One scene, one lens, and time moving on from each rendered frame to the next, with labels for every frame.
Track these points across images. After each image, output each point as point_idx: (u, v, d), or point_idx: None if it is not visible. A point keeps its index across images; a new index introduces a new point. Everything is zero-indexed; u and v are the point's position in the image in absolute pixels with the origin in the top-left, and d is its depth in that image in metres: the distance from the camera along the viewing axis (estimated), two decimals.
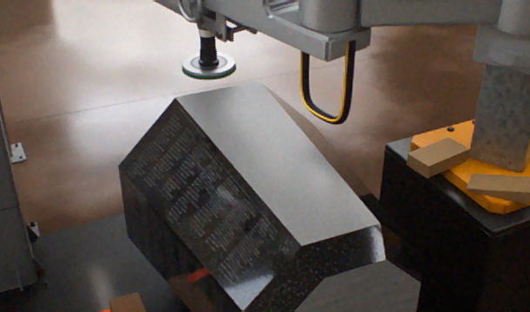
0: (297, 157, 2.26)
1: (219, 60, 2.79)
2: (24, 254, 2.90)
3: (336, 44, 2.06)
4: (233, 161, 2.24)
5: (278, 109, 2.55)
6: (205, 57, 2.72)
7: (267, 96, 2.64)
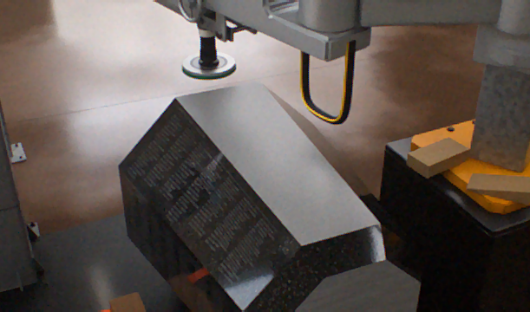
0: (297, 157, 2.26)
1: (220, 62, 2.77)
2: (24, 254, 2.90)
3: (336, 44, 2.06)
4: (233, 161, 2.24)
5: (278, 109, 2.55)
6: (205, 57, 2.72)
7: (267, 96, 2.64)
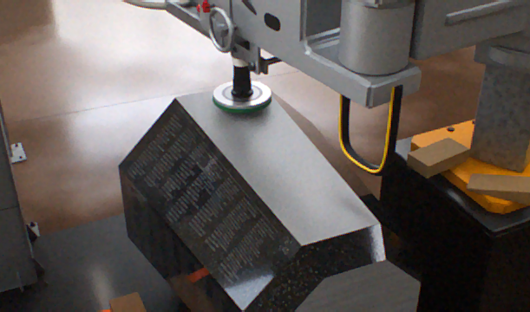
0: (297, 157, 2.26)
1: (246, 98, 2.50)
2: (24, 254, 2.90)
3: (380, 89, 1.80)
4: (233, 161, 2.24)
5: (278, 109, 2.55)
6: (238, 87, 2.50)
7: None
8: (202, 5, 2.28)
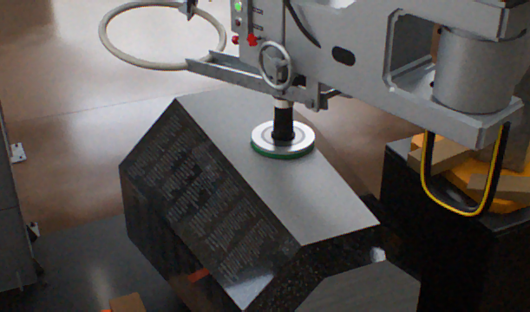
0: (297, 157, 2.26)
1: (290, 140, 2.29)
2: (24, 254, 2.90)
3: (490, 129, 1.62)
4: (233, 161, 2.24)
5: None
6: (280, 131, 2.28)
7: (267, 96, 2.64)
8: (247, 38, 2.04)
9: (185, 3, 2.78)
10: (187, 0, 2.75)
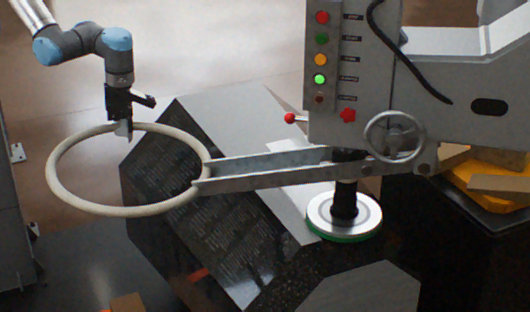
0: None
1: (327, 209, 1.97)
2: (24, 254, 2.90)
3: None
4: None
5: (278, 109, 2.55)
6: (350, 208, 1.92)
7: (267, 96, 2.64)
8: (342, 113, 1.64)
9: (122, 122, 2.21)
10: (127, 117, 2.19)
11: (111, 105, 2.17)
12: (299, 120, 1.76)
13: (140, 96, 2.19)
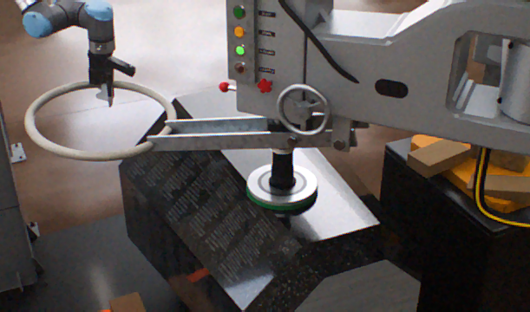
0: (297, 157, 2.26)
1: None
2: (24, 254, 2.90)
3: None
4: (233, 161, 2.24)
5: None
6: (284, 178, 2.05)
7: None
8: (258, 84, 1.78)
9: (103, 87, 2.44)
10: (107, 81, 2.41)
11: (93, 69, 2.41)
12: (232, 88, 1.91)
13: (120, 64, 2.41)
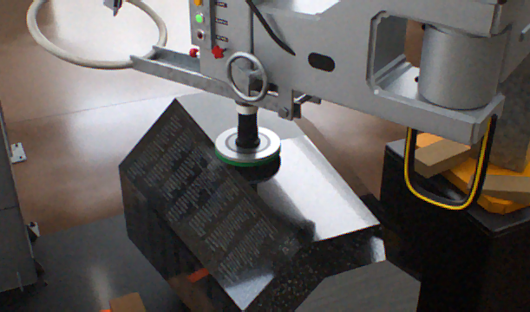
0: (297, 157, 2.26)
1: (259, 146, 2.23)
2: (24, 254, 2.90)
3: (482, 123, 1.65)
4: None
5: None
6: (246, 138, 2.21)
7: None
8: (212, 50, 1.96)
9: None
10: None
11: None
12: (199, 55, 2.10)
13: None
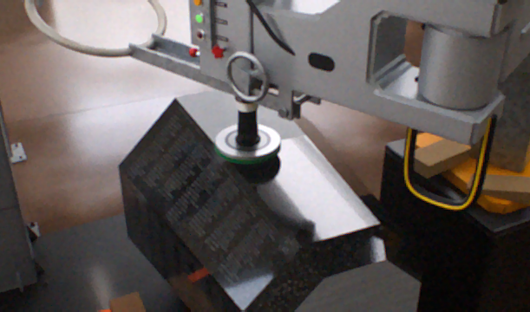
0: (297, 157, 2.26)
1: (236, 135, 2.27)
2: (24, 254, 2.90)
3: (482, 123, 1.65)
4: None
5: None
6: (246, 135, 2.20)
7: None
8: (212, 50, 1.96)
9: None
10: None
11: None
12: (199, 55, 2.10)
13: None
